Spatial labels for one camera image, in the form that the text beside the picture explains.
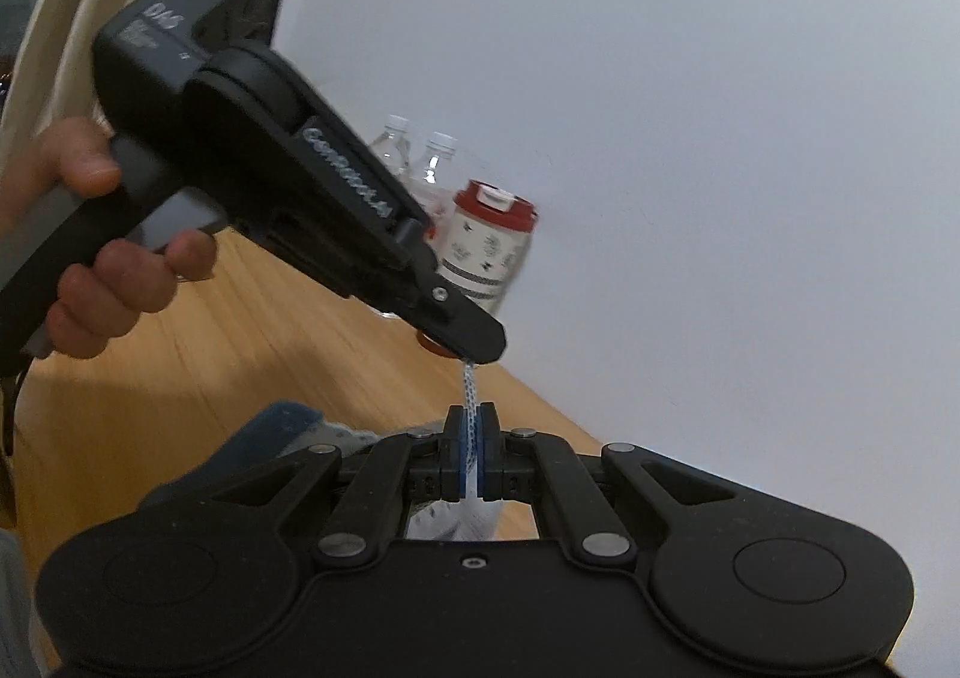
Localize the person's left hand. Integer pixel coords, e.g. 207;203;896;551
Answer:
0;117;218;360

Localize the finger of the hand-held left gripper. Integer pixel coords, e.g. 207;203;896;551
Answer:
401;217;509;365

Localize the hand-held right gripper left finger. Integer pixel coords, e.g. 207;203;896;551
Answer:
142;405;472;569

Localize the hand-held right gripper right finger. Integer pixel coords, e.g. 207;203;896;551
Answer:
475;405;760;566

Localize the clear plastic water bottle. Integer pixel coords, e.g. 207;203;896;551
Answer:
367;115;416;193
409;132;460;223

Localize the red-lidded white patterned canister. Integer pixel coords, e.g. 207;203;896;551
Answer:
433;179;539;319

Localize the white blue-patterned shoelace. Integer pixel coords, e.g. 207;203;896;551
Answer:
459;359;482;503

